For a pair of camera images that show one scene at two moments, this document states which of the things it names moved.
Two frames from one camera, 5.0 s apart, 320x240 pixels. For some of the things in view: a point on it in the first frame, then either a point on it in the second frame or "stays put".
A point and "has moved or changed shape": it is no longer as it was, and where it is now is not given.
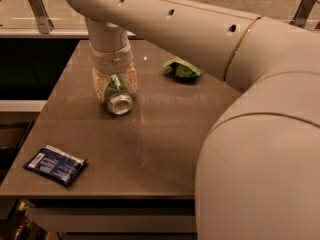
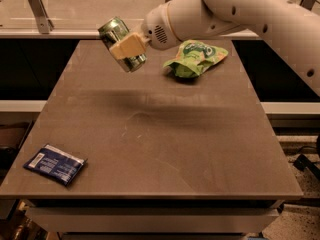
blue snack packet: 56,164 stays put
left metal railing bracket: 44,23 stays put
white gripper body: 111,60 to 156,24
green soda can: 119,100 has moved or changed shape
